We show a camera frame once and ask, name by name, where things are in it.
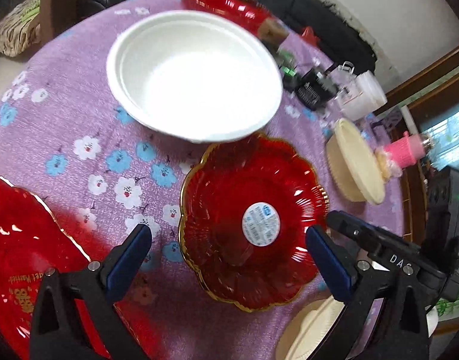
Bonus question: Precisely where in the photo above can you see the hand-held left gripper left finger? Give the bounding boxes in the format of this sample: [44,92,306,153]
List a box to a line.
[29,224,153,360]

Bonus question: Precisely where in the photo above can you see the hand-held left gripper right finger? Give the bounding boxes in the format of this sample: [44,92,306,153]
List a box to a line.
[305,225,430,360]

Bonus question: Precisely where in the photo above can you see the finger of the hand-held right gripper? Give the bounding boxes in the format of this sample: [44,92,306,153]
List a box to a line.
[326,210,451,290]

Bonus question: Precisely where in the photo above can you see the red flower-shaped glass plate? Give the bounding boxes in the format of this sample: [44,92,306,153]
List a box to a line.
[178,132,331,313]

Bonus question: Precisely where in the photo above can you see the pink knitted doll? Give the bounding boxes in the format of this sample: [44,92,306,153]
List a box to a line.
[375,132,438,178]

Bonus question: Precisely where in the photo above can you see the red plate with gold print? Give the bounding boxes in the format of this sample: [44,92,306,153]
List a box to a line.
[0,175,114,360]

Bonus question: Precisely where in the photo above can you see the wooden glass-door cabinet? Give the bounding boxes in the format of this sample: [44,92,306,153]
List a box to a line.
[375,41,459,241]

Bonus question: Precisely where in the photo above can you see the white plastic jar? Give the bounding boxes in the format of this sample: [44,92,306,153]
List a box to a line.
[334,69,388,121]

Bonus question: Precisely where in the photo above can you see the black small box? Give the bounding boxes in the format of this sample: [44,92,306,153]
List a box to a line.
[295,68,338,111]

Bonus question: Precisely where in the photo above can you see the purple floral tablecloth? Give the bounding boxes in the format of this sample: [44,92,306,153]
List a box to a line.
[0,0,406,360]

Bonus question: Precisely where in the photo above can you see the white round bowl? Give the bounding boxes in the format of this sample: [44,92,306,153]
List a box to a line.
[106,9,284,144]

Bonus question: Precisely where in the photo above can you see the green small packet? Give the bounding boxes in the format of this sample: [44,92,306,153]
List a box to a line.
[276,49,299,79]

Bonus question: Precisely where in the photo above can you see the red small object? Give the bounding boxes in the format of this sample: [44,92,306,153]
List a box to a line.
[300,26,320,44]

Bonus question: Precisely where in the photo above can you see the brown small box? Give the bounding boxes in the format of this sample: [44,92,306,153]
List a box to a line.
[257,19,290,44]

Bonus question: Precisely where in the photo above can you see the patterned cushion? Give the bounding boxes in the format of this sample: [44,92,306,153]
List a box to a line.
[0,0,43,58]

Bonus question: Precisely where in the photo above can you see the wooden chair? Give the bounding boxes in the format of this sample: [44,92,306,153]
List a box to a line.
[40,0,84,38]

